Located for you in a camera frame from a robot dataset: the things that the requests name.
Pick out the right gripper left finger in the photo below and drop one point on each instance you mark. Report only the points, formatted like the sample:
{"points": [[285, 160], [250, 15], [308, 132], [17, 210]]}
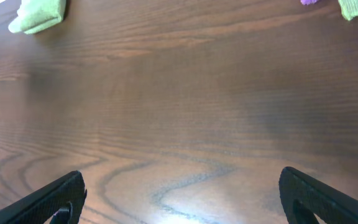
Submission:
{"points": [[61, 201]]}

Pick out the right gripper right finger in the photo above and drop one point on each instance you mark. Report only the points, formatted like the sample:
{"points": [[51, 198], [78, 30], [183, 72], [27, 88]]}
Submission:
{"points": [[306, 200]]}

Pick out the green microfiber cloth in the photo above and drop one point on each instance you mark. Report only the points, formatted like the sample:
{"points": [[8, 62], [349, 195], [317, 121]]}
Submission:
{"points": [[34, 16]]}

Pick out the lower green cloth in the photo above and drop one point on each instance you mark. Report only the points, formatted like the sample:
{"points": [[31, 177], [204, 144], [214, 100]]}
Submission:
{"points": [[349, 9]]}

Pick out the purple microfiber cloth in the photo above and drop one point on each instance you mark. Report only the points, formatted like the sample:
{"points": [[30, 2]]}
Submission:
{"points": [[308, 2]]}

